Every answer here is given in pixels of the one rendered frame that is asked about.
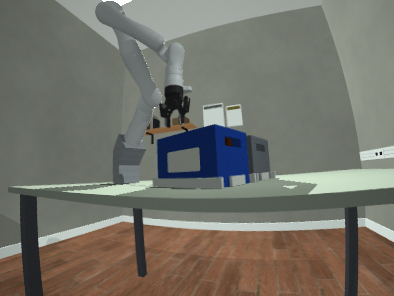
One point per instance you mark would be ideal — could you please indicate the dark blue bottle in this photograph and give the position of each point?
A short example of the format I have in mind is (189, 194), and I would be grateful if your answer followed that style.
(228, 141)

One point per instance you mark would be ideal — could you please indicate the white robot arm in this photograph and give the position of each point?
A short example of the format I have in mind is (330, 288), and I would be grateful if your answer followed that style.
(110, 14)

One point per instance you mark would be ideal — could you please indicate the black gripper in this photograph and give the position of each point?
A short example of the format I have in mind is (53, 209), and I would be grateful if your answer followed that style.
(174, 99)

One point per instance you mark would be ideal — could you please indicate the blue divided crate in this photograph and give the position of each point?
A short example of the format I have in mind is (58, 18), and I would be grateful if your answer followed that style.
(201, 153)

